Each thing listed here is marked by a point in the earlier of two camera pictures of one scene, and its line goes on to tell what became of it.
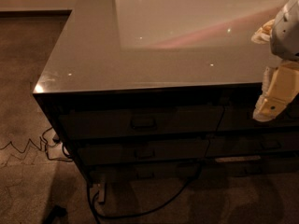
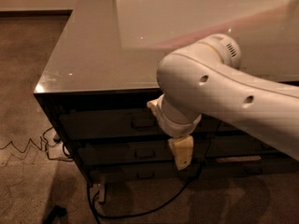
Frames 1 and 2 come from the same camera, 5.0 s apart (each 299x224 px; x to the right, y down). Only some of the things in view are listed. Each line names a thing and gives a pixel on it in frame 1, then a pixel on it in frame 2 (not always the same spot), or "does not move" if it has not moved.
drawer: x=145 y=122 does not move
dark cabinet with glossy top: x=164 y=82 does not move
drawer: x=143 y=172 does not move
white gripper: x=286 y=36 → x=167 y=123
